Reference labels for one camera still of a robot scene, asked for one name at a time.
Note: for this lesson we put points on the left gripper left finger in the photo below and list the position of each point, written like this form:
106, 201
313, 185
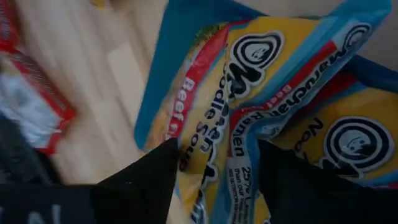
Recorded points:
146, 193

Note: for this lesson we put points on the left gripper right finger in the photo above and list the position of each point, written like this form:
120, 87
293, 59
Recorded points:
295, 186

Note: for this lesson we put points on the blue Maruchan noodle pack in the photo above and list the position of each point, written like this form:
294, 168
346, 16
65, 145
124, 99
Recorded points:
211, 109
357, 146
298, 87

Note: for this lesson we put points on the blue snack packets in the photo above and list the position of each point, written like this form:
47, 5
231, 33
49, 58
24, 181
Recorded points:
174, 62

